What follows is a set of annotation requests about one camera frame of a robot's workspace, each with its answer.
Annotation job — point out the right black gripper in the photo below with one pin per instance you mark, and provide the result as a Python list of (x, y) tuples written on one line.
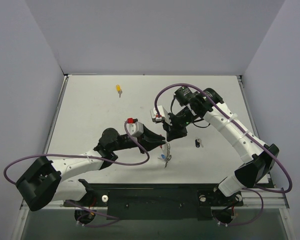
[(173, 127)]

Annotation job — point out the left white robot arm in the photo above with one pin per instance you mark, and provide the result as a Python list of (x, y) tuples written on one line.
[(50, 180)]

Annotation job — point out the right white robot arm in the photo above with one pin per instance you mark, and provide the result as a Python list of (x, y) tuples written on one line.
[(208, 105)]

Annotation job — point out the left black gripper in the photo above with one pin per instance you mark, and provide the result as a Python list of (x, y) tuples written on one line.
[(142, 139)]

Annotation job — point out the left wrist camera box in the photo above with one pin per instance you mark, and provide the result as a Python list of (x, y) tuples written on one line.
[(134, 127)]

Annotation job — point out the dark blue tagged key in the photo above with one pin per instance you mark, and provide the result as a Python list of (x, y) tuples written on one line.
[(198, 143)]

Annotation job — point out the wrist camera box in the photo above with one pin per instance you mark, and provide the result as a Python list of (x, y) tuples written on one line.
[(160, 115), (134, 127)]

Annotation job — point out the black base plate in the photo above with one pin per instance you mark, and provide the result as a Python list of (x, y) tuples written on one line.
[(158, 201)]

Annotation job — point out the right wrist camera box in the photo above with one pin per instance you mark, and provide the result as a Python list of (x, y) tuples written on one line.
[(160, 115)]

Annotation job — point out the yellow tagged key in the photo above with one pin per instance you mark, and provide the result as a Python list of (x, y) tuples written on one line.
[(119, 90)]

